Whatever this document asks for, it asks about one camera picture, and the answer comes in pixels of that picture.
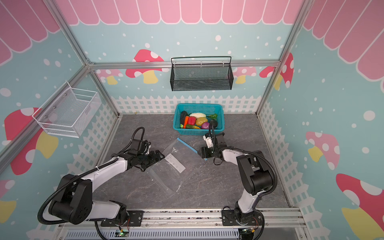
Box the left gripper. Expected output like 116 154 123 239
137 149 165 169

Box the clear zip top bag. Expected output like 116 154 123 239
148 138 206 196

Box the red pepper toy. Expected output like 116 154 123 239
188 117 197 126

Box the teal plastic basket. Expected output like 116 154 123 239
173 103 225 136

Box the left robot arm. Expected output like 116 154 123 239
37 140 165 226

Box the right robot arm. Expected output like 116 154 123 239
199 133 278 226

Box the purple onion toy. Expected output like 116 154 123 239
201 122 211 130

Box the dark avocado toy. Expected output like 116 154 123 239
210 120 218 128

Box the yellow potato toy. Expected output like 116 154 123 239
195 117 208 127

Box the green leafy vegetable toy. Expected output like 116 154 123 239
207 114 218 120

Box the white radish toy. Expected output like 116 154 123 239
190 113 206 119

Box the orange carrot toy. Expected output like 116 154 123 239
183 116 189 129

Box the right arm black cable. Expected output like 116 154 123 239
208 119 278 196

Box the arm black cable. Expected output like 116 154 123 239
208 119 278 196
37 126 146 226

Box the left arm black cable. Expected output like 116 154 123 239
37 126 146 226

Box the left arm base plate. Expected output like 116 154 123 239
101 210 144 227

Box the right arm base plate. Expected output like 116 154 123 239
222 208 264 226

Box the black mesh wall basket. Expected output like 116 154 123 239
170 56 234 92

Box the white wire wall basket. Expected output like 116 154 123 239
32 82 102 138

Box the aluminium front rail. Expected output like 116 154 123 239
58 206 307 230

